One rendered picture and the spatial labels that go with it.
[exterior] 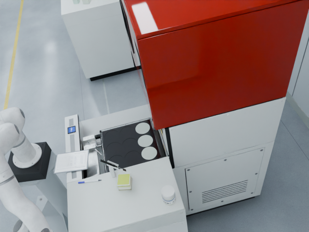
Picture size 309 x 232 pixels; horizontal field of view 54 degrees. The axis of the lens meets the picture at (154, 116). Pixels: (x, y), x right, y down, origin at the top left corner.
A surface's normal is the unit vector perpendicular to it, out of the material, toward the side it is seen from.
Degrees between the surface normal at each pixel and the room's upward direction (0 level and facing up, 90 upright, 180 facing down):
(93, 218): 0
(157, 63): 90
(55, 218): 0
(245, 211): 0
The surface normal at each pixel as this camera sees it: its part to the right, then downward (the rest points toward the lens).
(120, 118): -0.13, -0.66
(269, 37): 0.22, 0.70
